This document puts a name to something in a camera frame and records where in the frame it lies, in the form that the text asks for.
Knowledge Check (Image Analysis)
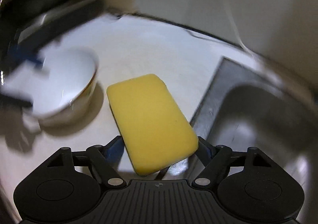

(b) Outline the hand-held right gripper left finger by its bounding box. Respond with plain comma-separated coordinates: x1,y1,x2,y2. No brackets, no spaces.
41,136,126,188

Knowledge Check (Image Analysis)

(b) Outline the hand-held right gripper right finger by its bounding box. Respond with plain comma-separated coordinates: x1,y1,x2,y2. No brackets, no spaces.
192,137,276,188

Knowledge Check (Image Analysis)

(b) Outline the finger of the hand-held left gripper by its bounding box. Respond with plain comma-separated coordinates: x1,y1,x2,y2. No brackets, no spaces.
0,93,34,115
0,45,50,75

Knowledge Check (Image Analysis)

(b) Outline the green and yellow sponge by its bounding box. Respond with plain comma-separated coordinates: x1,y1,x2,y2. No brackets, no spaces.
106,73,199,177

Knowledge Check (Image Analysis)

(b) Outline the white bowl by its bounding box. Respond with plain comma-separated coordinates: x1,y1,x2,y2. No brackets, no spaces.
7,47,99,125

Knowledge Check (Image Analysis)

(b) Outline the stainless steel stove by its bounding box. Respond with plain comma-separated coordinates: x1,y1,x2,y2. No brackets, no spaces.
15,0,105,50

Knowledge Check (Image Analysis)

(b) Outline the stainless steel sink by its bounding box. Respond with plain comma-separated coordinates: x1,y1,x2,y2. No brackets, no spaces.
190,56,318,205

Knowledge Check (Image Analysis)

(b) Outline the white cable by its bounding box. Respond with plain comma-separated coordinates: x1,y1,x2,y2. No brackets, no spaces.
224,0,250,52

